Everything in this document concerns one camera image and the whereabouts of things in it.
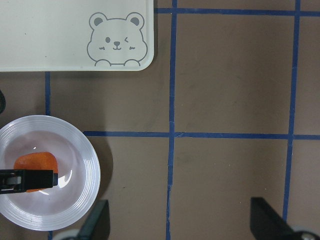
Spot white round plate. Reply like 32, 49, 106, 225
0, 115, 101, 231

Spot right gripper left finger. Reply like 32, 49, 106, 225
56, 199, 111, 240

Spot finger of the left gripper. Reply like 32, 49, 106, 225
0, 169, 58, 195

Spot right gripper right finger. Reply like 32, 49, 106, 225
250, 197, 320, 240

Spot orange fruit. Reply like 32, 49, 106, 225
13, 152, 58, 193

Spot cream bear tray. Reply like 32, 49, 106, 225
0, 0, 154, 72

